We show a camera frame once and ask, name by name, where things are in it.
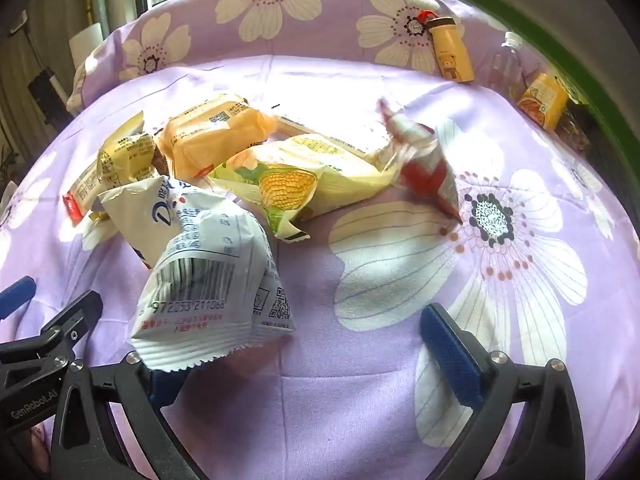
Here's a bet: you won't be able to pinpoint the small yellow brown snack packet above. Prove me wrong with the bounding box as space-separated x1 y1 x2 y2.
96 111 160 192

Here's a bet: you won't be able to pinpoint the silver-gold wrapped snack bar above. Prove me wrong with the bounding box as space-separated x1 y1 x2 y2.
62 160 108 226

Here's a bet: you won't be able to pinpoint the yellow green corn snack packet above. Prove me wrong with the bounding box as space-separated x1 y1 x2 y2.
207 135 401 244

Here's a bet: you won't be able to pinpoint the beige packet with red edges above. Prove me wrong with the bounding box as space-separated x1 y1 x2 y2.
276 109 397 167

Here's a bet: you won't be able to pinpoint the yellow bear bottle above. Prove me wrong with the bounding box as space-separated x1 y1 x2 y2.
416 10 476 83

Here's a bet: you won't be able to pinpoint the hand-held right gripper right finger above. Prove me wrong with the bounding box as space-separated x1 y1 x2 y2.
419 302 587 480

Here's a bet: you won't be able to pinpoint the purple floral bed sheet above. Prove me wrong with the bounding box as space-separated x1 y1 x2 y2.
0 0 640 480

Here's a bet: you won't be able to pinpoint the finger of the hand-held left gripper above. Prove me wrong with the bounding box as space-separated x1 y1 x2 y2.
0 289 104 377
0 276 37 322

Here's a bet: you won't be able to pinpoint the yellow drink carton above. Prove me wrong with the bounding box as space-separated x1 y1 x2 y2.
517 72 571 132

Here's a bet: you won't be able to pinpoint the green cardboard box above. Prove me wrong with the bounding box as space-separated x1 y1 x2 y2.
442 0 640 181

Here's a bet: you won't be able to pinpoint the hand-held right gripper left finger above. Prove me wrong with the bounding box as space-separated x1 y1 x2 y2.
50 351 212 480

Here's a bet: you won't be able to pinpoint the orange bread packet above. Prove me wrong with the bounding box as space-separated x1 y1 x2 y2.
154 94 279 181

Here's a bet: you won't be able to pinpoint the dark snack packet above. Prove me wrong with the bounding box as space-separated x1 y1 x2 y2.
557 110 592 154

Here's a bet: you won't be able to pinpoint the clear plastic bottle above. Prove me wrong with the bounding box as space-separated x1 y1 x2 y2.
492 31 527 97

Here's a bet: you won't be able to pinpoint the red white snack packet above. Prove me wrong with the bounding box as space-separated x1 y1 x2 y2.
377 97 464 224

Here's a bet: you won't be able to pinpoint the white panel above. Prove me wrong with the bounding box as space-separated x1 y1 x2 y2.
69 22 107 77

